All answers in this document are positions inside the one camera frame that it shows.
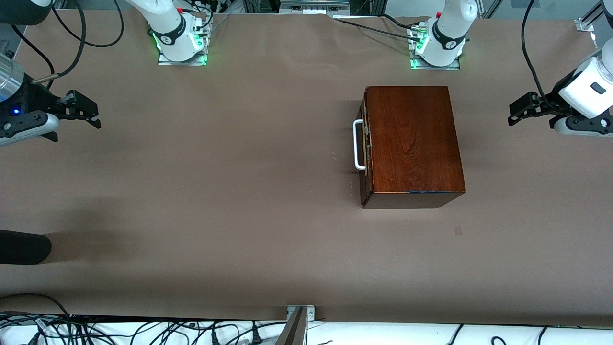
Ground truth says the wooden drawer with white handle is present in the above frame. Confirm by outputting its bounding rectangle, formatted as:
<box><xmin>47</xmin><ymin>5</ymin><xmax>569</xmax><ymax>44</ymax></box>
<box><xmin>353</xmin><ymin>93</ymin><xmax>373</xmax><ymax>193</ymax></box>

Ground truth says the dark wooden cabinet box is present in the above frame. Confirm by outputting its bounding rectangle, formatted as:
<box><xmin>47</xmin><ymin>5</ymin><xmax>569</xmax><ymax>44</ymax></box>
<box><xmin>359</xmin><ymin>86</ymin><xmax>466</xmax><ymax>210</ymax></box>

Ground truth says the black cylinder object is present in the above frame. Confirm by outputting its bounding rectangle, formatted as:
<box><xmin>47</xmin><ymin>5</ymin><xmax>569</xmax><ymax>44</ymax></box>
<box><xmin>0</xmin><ymin>229</ymin><xmax>52</xmax><ymax>265</ymax></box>

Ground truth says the brown paper table cover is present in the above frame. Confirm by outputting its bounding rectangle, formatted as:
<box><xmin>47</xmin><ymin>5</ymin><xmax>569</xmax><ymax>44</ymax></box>
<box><xmin>0</xmin><ymin>10</ymin><xmax>613</xmax><ymax>327</ymax></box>

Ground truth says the grey metal rack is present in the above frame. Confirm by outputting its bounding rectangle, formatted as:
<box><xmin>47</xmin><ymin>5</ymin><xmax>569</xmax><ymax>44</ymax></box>
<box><xmin>279</xmin><ymin>0</ymin><xmax>351</xmax><ymax>15</ymax></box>

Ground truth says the grey metal beam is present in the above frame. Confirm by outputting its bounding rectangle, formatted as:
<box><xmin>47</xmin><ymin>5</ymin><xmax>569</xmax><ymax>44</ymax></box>
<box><xmin>275</xmin><ymin>307</ymin><xmax>308</xmax><ymax>345</ymax></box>

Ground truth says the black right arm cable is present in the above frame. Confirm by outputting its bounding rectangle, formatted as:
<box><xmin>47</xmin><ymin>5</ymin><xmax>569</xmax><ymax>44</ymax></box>
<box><xmin>10</xmin><ymin>0</ymin><xmax>126</xmax><ymax>92</ymax></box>

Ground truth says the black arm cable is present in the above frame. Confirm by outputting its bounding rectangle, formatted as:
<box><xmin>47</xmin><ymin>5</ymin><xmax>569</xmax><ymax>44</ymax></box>
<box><xmin>521</xmin><ymin>0</ymin><xmax>560</xmax><ymax>105</ymax></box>
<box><xmin>10</xmin><ymin>0</ymin><xmax>126</xmax><ymax>92</ymax></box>

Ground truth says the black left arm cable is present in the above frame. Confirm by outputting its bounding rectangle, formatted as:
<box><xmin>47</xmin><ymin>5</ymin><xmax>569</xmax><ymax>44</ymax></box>
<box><xmin>521</xmin><ymin>0</ymin><xmax>560</xmax><ymax>105</ymax></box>

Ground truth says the aluminium frame corner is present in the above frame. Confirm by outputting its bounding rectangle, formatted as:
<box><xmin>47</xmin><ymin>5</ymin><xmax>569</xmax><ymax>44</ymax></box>
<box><xmin>574</xmin><ymin>0</ymin><xmax>605</xmax><ymax>34</ymax></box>

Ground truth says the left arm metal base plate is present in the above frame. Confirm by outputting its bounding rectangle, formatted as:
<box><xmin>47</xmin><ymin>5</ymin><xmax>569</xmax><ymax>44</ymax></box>
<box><xmin>410</xmin><ymin>52</ymin><xmax>462</xmax><ymax>71</ymax></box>

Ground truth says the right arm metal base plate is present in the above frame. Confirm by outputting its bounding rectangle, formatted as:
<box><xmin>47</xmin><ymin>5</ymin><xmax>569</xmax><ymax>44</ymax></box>
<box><xmin>158</xmin><ymin>47</ymin><xmax>208</xmax><ymax>67</ymax></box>

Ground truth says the thin black table cable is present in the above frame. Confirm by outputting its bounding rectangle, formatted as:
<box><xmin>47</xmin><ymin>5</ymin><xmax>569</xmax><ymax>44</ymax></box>
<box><xmin>334</xmin><ymin>17</ymin><xmax>423</xmax><ymax>42</ymax></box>

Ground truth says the small metal bracket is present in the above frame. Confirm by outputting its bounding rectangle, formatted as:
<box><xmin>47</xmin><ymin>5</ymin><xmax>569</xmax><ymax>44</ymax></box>
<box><xmin>286</xmin><ymin>305</ymin><xmax>316</xmax><ymax>321</ymax></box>

